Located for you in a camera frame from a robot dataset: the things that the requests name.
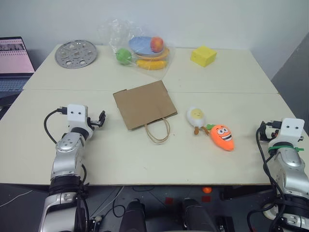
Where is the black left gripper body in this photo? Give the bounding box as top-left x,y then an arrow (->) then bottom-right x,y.
86,116 -> 101,128

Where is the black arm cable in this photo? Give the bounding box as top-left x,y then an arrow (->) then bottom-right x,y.
247,120 -> 288,232
43,106 -> 69,146

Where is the egg plush toy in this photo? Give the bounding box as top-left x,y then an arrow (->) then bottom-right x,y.
185,105 -> 211,136

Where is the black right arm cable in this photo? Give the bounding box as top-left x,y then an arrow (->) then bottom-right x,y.
247,120 -> 288,232

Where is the white floor cable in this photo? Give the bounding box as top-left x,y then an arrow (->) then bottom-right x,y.
0,189 -> 33,208

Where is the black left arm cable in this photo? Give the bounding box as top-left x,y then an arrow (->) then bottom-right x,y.
43,106 -> 69,146

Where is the orange carrot plush toy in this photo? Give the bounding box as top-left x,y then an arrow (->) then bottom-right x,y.
205,123 -> 235,152

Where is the yellow toy banana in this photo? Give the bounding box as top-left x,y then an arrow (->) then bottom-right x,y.
136,59 -> 168,71

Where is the blue plate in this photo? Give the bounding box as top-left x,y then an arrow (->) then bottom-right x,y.
128,36 -> 154,56

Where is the clear plastic bag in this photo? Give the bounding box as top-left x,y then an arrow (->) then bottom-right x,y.
97,18 -> 175,79

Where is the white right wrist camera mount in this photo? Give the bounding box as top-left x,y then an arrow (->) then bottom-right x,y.
274,117 -> 305,145

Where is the open laptop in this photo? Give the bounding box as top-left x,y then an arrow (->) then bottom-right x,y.
0,36 -> 36,99

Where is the white tape roll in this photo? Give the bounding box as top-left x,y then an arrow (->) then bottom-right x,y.
262,202 -> 281,220

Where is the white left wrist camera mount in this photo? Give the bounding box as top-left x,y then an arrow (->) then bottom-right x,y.
66,104 -> 88,129

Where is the green cable tie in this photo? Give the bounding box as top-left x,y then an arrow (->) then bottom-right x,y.
267,143 -> 304,153

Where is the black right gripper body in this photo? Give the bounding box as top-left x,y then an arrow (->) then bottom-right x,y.
261,126 -> 280,143

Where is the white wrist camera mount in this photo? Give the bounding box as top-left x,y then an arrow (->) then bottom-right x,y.
274,117 -> 305,145
66,104 -> 88,129

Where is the red toy apple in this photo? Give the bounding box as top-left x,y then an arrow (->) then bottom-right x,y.
150,36 -> 165,53

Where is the brown paper bag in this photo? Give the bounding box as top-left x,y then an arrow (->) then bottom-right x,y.
112,80 -> 179,145

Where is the dark rounded shape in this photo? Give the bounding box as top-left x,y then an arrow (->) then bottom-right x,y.
181,197 -> 215,232
119,198 -> 147,232

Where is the round metal steamer rack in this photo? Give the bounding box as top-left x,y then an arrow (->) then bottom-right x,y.
54,39 -> 98,70

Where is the green toy apple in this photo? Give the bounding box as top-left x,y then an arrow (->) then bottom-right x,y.
115,47 -> 132,65

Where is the orange plate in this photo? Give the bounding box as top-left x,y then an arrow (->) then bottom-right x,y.
135,46 -> 170,60

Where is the yellow cheese block toy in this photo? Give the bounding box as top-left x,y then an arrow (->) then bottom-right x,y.
190,45 -> 217,68

